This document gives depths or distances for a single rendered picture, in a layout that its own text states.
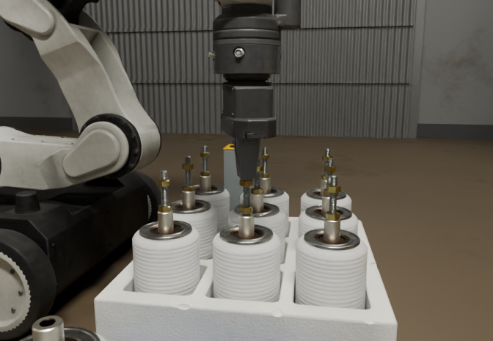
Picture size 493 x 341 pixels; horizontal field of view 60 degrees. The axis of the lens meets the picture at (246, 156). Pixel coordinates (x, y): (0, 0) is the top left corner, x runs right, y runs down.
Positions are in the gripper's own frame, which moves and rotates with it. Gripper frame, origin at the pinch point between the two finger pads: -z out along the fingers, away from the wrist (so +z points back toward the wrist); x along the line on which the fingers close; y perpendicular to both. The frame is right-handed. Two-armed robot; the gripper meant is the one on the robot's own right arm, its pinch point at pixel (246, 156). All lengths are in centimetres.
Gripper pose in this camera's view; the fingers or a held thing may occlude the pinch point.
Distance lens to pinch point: 58.0
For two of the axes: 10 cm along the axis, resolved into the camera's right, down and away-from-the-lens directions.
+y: -9.7, 0.4, -2.4
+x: -2.4, -1.7, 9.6
